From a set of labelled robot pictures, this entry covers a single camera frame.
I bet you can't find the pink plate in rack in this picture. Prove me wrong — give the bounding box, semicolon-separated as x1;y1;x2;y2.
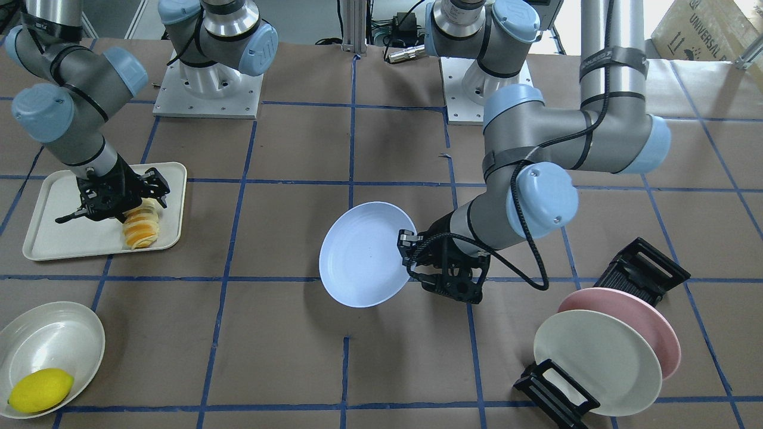
557;287;682;380

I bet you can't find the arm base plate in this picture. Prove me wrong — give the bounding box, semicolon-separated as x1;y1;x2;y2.
439;57;532;125
153;41;263;119

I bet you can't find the cream plate in rack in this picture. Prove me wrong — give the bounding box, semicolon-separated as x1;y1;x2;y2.
534;310;662;417

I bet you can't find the yellow lemon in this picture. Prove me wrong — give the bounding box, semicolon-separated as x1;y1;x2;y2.
8;368;74;414

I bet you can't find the cream rectangular tray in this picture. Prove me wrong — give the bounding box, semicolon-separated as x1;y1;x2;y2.
22;162;187;261

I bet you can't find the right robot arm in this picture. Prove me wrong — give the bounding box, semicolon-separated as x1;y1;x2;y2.
5;1;279;223

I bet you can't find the cream round plate with lemon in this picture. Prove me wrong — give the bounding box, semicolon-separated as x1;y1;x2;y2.
2;301;106;420

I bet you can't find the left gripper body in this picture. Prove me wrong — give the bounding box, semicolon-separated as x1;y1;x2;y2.
398;214;491;304

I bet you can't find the spiral bread roll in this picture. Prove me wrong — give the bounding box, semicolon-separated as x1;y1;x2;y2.
122;198;161;250

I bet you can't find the blue plate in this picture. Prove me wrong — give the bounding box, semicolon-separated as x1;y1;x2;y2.
319;201;416;309

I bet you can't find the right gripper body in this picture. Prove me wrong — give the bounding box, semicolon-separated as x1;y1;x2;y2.
76;157;170;222

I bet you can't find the black dish rack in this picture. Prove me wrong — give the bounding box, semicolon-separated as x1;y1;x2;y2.
514;237;690;428

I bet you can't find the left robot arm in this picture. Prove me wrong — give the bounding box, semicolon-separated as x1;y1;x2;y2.
398;1;671;304

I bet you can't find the aluminium frame post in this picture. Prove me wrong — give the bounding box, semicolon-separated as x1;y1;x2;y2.
340;0;370;57

